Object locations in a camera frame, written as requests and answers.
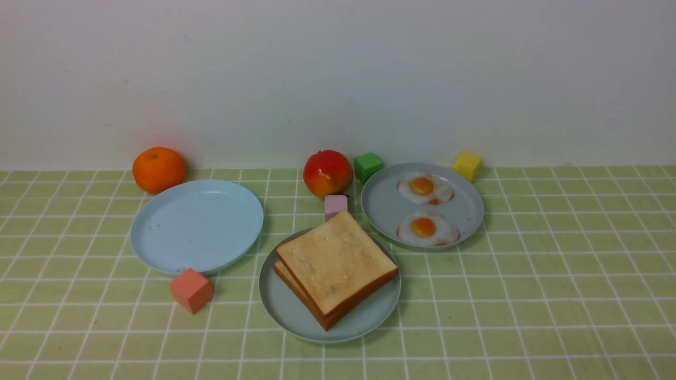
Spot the green cube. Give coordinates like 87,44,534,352
353,152,386,184

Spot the grey blue right plate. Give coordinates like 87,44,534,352
361,162,484,250

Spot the toast slice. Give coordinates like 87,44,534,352
273,210,399,330
273,261,352,330

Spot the teal centre plate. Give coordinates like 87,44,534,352
259,228,401,344

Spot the salmon red cube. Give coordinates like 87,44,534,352
169,269,214,315

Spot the light blue left plate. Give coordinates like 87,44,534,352
129,180,264,277

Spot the front fried egg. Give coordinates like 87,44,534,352
396,212,461,248

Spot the pink cube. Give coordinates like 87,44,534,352
324,194,348,221

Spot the yellow cube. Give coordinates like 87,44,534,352
454,151,482,183

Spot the orange fruit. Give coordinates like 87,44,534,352
132,147,187,194

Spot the red apple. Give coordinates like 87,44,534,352
303,149,353,200

